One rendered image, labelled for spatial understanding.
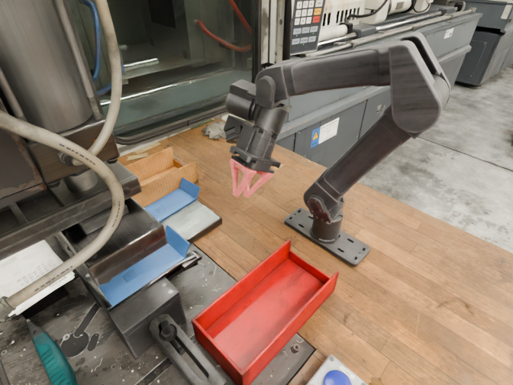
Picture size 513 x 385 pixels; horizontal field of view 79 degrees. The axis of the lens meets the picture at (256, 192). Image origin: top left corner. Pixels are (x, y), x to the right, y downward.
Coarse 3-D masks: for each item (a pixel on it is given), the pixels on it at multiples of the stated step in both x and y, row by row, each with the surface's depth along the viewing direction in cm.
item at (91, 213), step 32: (64, 192) 40; (96, 192) 40; (128, 192) 43; (0, 224) 37; (32, 224) 36; (64, 224) 38; (96, 224) 40; (128, 224) 42; (160, 224) 42; (0, 256) 35; (96, 256) 37; (128, 256) 39
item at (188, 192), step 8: (184, 184) 83; (192, 184) 81; (176, 192) 82; (184, 192) 82; (192, 192) 81; (160, 200) 80; (168, 200) 80; (176, 200) 80; (184, 200) 80; (192, 200) 80; (144, 208) 77; (152, 208) 77; (168, 208) 77; (176, 208) 77; (160, 216) 75; (168, 216) 75
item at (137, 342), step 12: (96, 300) 57; (180, 300) 53; (156, 312) 50; (168, 312) 52; (180, 312) 54; (144, 324) 49; (120, 336) 53; (132, 336) 48; (144, 336) 50; (132, 348) 49; (144, 348) 51
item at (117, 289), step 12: (168, 228) 59; (168, 240) 59; (180, 240) 57; (156, 252) 58; (168, 252) 58; (180, 252) 57; (144, 264) 55; (156, 264) 55; (168, 264) 55; (120, 276) 53; (144, 276) 53; (156, 276) 53; (108, 288) 51; (120, 288) 51; (132, 288) 51; (108, 300) 50; (120, 300) 50
